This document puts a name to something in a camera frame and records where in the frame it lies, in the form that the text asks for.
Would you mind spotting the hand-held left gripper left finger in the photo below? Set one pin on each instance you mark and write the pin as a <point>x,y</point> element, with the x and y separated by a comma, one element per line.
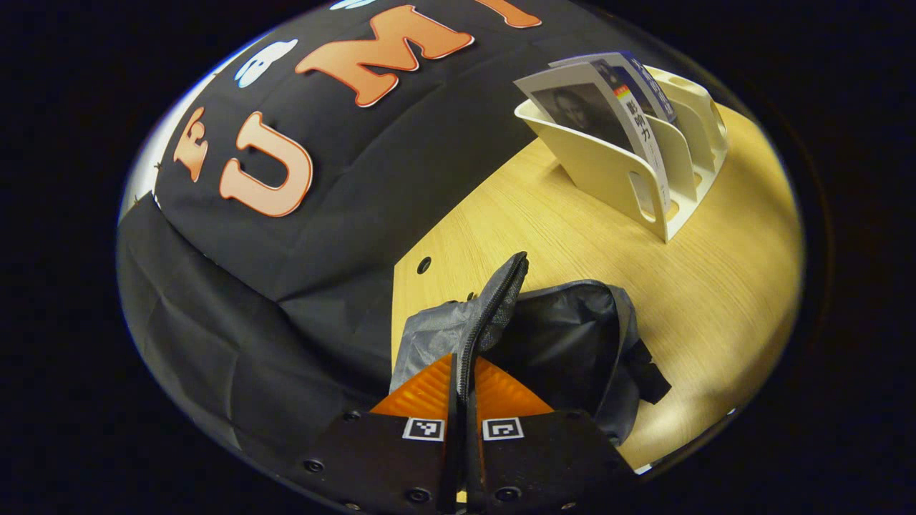
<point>386,458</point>

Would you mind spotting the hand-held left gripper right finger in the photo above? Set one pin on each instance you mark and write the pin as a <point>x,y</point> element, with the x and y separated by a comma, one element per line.
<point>544,458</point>

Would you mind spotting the grey schoolbag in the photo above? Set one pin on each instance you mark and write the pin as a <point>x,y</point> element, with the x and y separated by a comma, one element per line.
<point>558,343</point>

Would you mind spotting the cream plastic bookshelf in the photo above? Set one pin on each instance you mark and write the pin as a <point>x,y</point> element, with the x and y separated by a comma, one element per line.
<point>594,168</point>

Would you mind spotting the grey portrait cover book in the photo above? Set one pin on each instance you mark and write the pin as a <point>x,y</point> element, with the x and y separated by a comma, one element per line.
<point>587,107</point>

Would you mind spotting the blue cover book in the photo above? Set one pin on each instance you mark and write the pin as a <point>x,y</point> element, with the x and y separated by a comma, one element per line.
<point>647,82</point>

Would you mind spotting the black backdrop cloth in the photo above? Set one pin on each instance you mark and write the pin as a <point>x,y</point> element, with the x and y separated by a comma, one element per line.
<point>322,250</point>

